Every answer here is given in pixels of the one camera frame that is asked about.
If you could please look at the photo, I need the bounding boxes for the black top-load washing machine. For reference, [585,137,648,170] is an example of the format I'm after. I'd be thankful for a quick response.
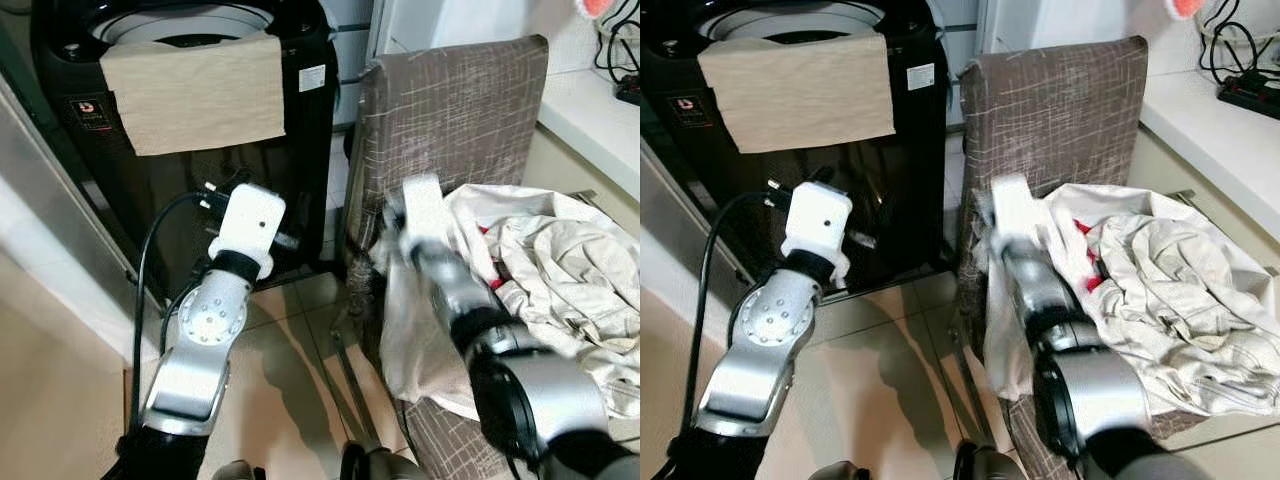
[640,0,951,293]
[30,0,341,293]

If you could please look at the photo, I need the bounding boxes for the beige cloth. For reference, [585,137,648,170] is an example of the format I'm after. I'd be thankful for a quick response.
[100,32,288,157]
[697,30,897,154]

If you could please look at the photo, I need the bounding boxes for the white counter cabinet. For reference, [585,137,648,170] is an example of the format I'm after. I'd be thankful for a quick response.
[1135,68,1280,243]
[520,68,641,239]

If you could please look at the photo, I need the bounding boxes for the brown patterned fabric chair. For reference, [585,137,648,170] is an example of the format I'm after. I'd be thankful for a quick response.
[335,35,641,480]
[955,35,1280,480]

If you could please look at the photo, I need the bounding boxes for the cream white crumpled garment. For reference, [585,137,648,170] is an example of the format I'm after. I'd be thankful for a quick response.
[375,183,641,419]
[985,183,1280,416]

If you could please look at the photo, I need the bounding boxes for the grey robot right leg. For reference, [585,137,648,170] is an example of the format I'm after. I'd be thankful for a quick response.
[950,440,1031,480]
[338,440,426,480]

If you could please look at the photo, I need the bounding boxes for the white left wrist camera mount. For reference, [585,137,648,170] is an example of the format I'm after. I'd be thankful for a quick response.
[207,183,288,281]
[780,182,854,279]

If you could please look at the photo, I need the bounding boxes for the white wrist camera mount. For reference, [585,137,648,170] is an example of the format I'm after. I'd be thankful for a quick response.
[985,173,1043,253]
[207,183,288,281]
[780,182,854,279]
[398,175,457,257]

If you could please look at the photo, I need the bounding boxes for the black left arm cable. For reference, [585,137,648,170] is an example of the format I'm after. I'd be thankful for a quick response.
[683,192,773,441]
[128,192,207,441]

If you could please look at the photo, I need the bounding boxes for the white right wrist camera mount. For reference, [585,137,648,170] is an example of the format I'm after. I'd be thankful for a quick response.
[398,175,457,257]
[985,173,1043,253]

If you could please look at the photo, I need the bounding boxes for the black tangled power cables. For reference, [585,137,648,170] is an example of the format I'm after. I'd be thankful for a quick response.
[1198,0,1263,87]
[594,0,641,83]

